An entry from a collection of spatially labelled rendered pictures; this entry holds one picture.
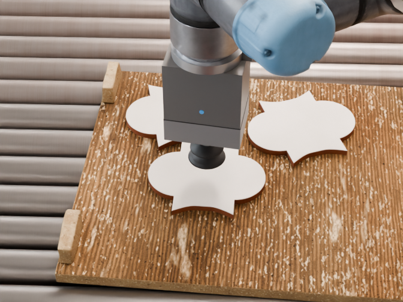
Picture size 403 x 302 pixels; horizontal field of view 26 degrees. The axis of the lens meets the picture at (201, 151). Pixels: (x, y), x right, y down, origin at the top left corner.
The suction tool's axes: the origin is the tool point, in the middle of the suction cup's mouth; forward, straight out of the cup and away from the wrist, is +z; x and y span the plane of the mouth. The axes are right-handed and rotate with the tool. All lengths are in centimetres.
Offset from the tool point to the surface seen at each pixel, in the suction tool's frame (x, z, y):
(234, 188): 1.6, 3.1, -3.6
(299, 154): -5.5, 3.1, -10.3
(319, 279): 12.2, 3.9, -14.5
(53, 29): -28.4, 6.1, 28.4
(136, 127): -6.5, 3.0, 10.1
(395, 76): -26.4, 6.0, -21.6
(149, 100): -11.7, 3.0, 9.7
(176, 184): 2.3, 3.1, 3.2
